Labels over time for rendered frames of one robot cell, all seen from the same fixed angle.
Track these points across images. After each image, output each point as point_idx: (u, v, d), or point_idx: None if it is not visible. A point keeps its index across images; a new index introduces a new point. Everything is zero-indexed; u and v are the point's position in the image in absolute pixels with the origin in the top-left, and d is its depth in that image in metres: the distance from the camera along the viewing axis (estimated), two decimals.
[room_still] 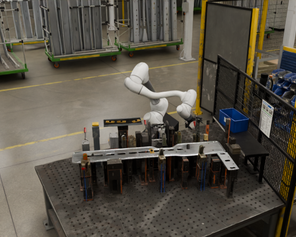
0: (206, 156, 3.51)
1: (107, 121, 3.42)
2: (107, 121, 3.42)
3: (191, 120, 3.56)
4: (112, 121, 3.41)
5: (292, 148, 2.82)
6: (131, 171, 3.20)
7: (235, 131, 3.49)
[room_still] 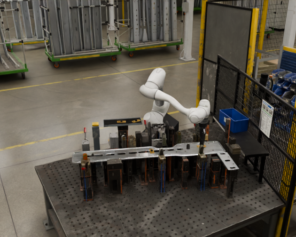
0: (206, 156, 3.51)
1: (198, 146, 3.27)
2: (198, 145, 3.28)
3: (199, 125, 3.17)
4: (204, 145, 3.28)
5: (292, 148, 2.82)
6: (131, 171, 3.20)
7: (235, 131, 3.49)
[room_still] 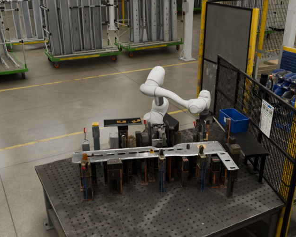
0: (206, 156, 3.51)
1: (198, 146, 3.27)
2: (198, 145, 3.27)
3: (199, 117, 3.14)
4: (204, 145, 3.28)
5: (292, 148, 2.82)
6: (131, 171, 3.20)
7: (235, 131, 3.49)
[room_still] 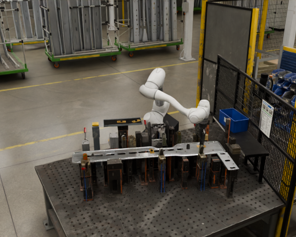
0: (206, 156, 3.51)
1: (198, 146, 3.27)
2: (198, 145, 3.28)
3: (199, 126, 3.17)
4: (204, 145, 3.28)
5: (292, 148, 2.82)
6: (131, 171, 3.20)
7: (235, 131, 3.49)
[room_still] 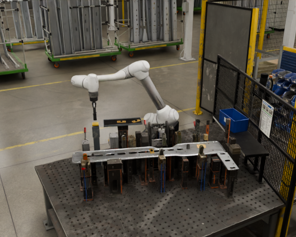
0: (206, 156, 3.51)
1: (198, 146, 3.27)
2: (198, 145, 3.27)
3: (89, 100, 3.26)
4: (204, 145, 3.28)
5: (292, 148, 2.82)
6: (131, 171, 3.20)
7: (235, 131, 3.49)
